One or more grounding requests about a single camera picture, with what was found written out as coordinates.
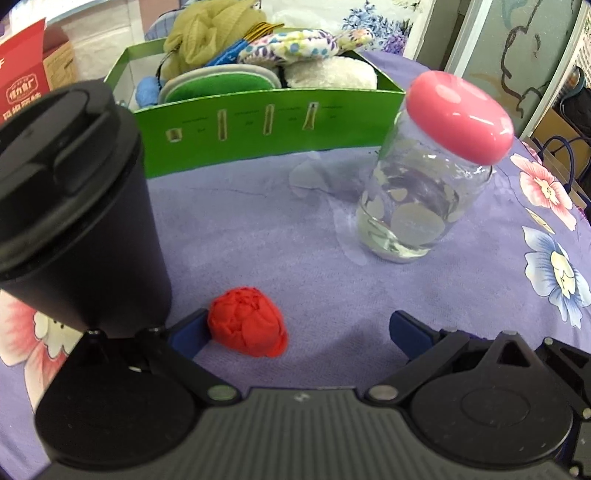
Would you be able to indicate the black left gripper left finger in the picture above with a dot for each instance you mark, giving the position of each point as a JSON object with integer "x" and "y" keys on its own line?
{"x": 152, "y": 365}

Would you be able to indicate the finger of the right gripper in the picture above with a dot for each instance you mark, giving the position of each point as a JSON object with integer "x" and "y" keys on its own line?
{"x": 570, "y": 367}

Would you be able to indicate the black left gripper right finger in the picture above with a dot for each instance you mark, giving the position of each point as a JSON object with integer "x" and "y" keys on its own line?
{"x": 454, "y": 368}

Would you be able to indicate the red soft ball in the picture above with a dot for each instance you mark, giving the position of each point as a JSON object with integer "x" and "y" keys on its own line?
{"x": 247, "y": 321}

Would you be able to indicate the cream fluffy towel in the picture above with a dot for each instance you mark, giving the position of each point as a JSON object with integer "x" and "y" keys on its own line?
{"x": 338, "y": 72}

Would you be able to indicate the olive green mesh sponge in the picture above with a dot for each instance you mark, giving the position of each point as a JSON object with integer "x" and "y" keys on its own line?
{"x": 205, "y": 29}

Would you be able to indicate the floral patterned soft pouch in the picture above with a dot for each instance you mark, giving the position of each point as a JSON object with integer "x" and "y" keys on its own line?
{"x": 287, "y": 48}

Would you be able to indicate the blue fluffy towel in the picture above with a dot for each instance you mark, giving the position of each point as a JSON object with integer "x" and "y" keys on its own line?
{"x": 147, "y": 91}

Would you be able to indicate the purple floral tablecloth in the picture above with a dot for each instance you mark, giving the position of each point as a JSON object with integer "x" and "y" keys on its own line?
{"x": 519, "y": 260}

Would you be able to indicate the black lidded coffee cup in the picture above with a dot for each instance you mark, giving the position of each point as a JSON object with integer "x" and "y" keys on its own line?
{"x": 78, "y": 236}

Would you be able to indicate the clear jar pink lid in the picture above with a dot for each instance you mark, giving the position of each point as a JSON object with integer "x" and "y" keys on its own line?
{"x": 436, "y": 160}

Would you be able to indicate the green cardboard box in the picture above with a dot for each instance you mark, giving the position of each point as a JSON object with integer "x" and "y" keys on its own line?
{"x": 195, "y": 133}

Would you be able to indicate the red cracker box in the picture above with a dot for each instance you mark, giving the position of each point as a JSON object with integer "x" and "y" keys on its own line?
{"x": 34, "y": 62}

